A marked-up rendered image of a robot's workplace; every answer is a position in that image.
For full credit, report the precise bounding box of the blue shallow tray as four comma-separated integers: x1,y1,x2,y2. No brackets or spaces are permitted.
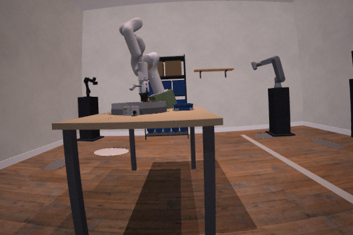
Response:
173,103,193,111

